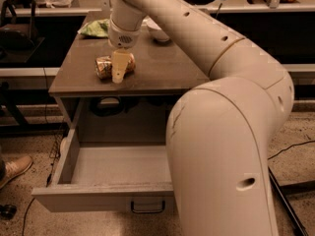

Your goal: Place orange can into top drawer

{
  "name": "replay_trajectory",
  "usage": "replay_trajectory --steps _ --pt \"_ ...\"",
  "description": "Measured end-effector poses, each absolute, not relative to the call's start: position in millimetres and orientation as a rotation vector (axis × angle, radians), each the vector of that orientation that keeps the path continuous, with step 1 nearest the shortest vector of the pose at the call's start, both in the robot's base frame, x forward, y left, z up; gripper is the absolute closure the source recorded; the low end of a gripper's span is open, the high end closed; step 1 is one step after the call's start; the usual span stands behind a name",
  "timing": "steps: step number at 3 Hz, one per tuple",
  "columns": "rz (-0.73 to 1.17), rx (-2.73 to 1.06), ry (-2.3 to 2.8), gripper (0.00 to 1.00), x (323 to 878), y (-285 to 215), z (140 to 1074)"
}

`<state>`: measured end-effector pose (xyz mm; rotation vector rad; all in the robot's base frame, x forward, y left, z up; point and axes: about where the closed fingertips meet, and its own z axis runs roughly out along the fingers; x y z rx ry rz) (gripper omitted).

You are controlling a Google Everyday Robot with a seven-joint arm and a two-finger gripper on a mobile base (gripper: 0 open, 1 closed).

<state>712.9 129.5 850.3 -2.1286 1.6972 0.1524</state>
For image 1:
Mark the black chair left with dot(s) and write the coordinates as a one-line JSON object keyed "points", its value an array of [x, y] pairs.
{"points": [[18, 42]]}

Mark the tan shoe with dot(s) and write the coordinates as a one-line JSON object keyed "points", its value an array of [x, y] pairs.
{"points": [[12, 169]]}

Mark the black drawer handle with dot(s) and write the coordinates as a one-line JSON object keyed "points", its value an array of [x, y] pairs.
{"points": [[147, 208]]}

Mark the grey cabinet with glossy top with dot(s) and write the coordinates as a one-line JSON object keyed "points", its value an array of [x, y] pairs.
{"points": [[134, 111]]}

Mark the open grey top drawer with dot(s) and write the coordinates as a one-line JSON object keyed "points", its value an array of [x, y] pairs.
{"points": [[104, 176]]}

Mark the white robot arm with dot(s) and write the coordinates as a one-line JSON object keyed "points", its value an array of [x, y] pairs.
{"points": [[217, 133]]}

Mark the green chip bag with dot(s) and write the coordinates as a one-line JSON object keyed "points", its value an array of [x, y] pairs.
{"points": [[97, 28]]}

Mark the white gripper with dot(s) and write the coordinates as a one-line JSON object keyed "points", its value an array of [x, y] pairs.
{"points": [[122, 37]]}

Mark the black metal stand leg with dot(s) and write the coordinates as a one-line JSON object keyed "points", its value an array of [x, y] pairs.
{"points": [[298, 228]]}

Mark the white ceramic bowl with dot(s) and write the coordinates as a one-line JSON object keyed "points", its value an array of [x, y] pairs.
{"points": [[156, 32]]}

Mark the black caster wheel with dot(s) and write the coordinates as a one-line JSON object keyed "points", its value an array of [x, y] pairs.
{"points": [[7, 212]]}

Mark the orange soda can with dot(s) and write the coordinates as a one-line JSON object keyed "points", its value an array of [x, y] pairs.
{"points": [[103, 66]]}

